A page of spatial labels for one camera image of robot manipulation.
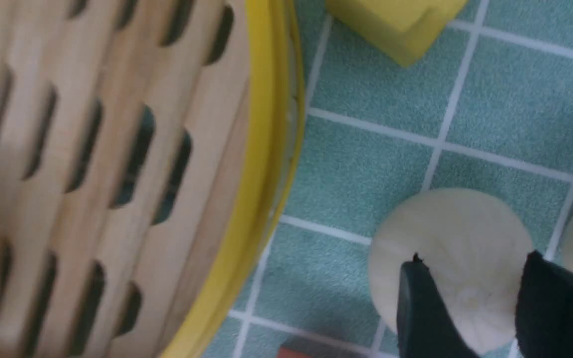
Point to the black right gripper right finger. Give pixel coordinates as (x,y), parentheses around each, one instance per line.
(544,310)

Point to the yellow foam cube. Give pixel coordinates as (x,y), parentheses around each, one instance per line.
(402,29)

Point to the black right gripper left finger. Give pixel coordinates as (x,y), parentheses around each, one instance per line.
(424,326)

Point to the green checkered tablecloth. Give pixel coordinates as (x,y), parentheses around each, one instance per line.
(488,107)

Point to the bamboo steamer tray yellow rims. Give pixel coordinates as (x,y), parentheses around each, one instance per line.
(147,148)

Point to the orange foam cube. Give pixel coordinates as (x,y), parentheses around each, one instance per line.
(297,347)

